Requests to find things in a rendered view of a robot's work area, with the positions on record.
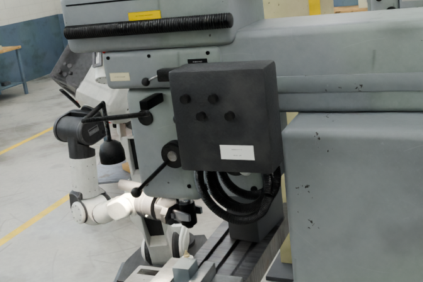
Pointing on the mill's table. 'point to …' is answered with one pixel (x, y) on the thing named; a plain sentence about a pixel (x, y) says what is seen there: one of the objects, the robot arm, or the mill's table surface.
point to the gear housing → (152, 64)
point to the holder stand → (256, 231)
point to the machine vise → (204, 271)
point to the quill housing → (154, 134)
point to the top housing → (165, 9)
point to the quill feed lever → (171, 149)
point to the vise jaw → (163, 275)
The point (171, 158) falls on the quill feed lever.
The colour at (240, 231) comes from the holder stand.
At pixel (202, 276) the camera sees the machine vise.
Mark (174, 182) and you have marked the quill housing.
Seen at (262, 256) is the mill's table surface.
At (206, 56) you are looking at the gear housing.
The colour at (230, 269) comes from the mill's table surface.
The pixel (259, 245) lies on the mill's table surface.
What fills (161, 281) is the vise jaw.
